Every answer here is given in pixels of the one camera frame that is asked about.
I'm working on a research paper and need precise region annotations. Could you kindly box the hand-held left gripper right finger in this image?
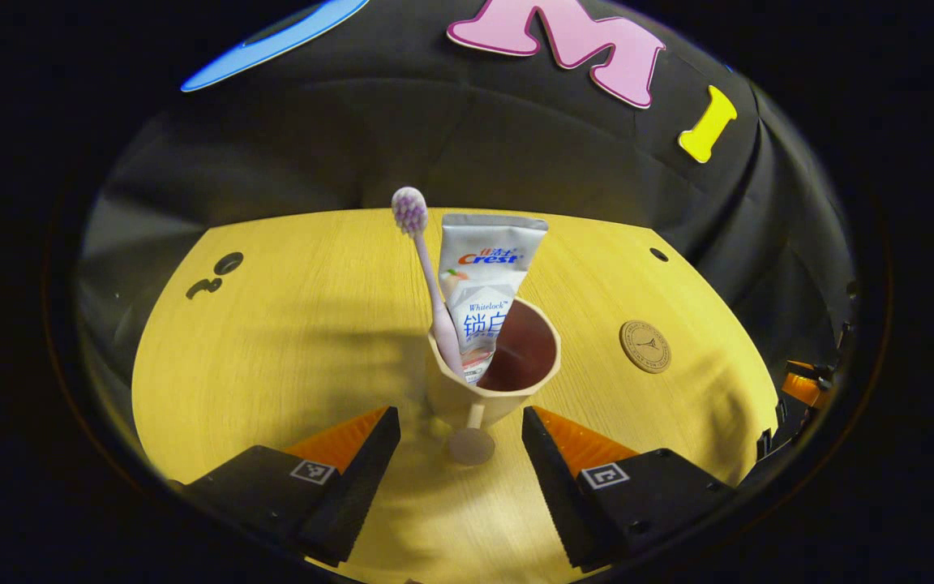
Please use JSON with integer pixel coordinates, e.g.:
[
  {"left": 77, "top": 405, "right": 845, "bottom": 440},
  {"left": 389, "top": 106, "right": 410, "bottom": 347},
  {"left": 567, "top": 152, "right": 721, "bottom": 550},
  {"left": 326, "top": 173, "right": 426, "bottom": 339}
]
[{"left": 521, "top": 406, "right": 739, "bottom": 573}]

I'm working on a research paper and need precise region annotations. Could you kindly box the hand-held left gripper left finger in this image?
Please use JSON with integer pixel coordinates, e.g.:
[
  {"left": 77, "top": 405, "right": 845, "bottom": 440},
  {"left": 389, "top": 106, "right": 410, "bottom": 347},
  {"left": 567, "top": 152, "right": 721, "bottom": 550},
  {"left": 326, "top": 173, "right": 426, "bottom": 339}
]
[{"left": 169, "top": 406, "right": 401, "bottom": 569}]

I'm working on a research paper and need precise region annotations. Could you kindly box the beige cup with handle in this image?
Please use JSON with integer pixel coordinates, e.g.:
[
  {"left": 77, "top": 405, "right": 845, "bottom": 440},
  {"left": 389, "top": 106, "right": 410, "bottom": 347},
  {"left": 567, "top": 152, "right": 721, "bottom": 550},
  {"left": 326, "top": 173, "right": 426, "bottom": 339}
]
[{"left": 426, "top": 298, "right": 562, "bottom": 467}]

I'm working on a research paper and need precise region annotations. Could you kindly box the round wooden coaster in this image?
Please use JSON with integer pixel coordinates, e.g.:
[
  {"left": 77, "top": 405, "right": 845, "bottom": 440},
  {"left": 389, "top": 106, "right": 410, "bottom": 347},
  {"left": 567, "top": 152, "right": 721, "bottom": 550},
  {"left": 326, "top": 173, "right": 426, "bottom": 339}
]
[{"left": 619, "top": 320, "right": 672, "bottom": 374}]

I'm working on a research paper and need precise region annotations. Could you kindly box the pink toothbrush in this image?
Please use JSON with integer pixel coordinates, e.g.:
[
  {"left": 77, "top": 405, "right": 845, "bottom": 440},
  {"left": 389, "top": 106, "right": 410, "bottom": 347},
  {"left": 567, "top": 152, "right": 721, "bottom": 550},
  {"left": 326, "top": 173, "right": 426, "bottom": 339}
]
[{"left": 391, "top": 187, "right": 465, "bottom": 378}]

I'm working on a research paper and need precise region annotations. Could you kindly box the white toothpaste tube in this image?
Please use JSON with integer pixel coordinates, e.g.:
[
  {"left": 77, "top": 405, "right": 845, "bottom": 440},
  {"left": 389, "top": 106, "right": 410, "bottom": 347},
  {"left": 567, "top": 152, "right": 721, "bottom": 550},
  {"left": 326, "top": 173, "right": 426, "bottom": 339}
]
[{"left": 439, "top": 213, "right": 549, "bottom": 384}]

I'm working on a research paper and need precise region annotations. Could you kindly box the wooden desktop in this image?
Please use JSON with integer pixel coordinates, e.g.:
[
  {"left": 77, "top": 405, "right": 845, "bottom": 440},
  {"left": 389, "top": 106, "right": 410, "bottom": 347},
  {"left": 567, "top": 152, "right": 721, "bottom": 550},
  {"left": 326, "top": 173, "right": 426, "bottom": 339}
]
[{"left": 131, "top": 208, "right": 780, "bottom": 584}]

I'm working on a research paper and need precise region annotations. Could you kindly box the black backdrop cloth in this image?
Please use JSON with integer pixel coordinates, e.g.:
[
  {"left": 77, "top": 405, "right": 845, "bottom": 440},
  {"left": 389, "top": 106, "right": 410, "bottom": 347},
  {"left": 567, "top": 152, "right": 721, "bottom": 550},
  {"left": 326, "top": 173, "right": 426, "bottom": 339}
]
[{"left": 78, "top": 0, "right": 857, "bottom": 455}]

